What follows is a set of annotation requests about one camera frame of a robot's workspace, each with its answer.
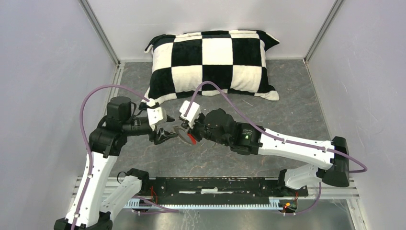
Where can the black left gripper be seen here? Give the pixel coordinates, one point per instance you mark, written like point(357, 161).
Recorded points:
point(162, 136)

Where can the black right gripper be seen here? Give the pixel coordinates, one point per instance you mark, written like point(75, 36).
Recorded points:
point(201, 117)

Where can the metal key organizer red handle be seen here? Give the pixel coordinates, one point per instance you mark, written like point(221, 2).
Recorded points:
point(184, 135)

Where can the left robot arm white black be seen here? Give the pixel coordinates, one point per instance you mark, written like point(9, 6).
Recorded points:
point(89, 211)

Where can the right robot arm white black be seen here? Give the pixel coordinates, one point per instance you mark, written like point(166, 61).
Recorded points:
point(325, 161)

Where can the black white checkered pillow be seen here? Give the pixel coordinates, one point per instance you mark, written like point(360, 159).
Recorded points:
point(210, 62)

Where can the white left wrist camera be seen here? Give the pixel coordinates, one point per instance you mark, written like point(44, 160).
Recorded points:
point(155, 110)

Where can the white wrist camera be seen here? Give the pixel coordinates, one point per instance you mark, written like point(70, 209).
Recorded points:
point(155, 110)
point(189, 115)

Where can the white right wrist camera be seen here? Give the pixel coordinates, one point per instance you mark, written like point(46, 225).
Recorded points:
point(189, 115)

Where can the white slotted cable duct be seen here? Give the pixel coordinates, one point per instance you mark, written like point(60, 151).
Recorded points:
point(271, 204)

